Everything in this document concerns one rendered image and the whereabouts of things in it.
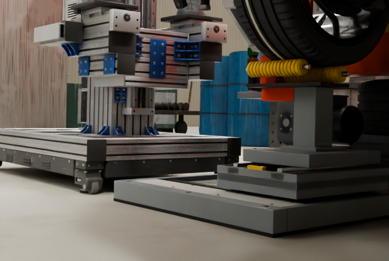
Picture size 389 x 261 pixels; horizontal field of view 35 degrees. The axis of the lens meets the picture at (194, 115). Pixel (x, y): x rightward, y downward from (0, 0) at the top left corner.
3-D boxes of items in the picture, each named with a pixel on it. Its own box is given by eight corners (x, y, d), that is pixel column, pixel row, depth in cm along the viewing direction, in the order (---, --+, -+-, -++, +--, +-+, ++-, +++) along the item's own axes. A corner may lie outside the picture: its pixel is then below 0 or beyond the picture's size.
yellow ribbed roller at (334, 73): (343, 82, 206) (343, 65, 206) (277, 83, 228) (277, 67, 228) (353, 83, 209) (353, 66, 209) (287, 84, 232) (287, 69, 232)
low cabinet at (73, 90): (123, 129, 1065) (124, 89, 1064) (178, 133, 937) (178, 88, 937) (21, 129, 953) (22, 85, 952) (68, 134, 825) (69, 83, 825)
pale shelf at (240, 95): (262, 98, 282) (263, 91, 282) (237, 98, 295) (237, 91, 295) (321, 100, 310) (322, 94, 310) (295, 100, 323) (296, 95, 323)
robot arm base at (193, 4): (170, 17, 307) (171, -3, 307) (194, 21, 317) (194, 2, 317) (188, 14, 296) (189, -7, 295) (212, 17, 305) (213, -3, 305)
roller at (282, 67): (303, 74, 203) (304, 57, 203) (241, 77, 226) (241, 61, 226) (315, 76, 207) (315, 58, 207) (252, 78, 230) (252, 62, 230)
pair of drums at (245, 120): (228, 139, 771) (231, 60, 770) (312, 146, 664) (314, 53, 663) (175, 140, 720) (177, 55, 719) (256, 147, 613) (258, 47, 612)
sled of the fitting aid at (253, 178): (296, 202, 186) (297, 171, 186) (216, 189, 214) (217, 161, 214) (388, 191, 219) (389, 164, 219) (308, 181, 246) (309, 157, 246)
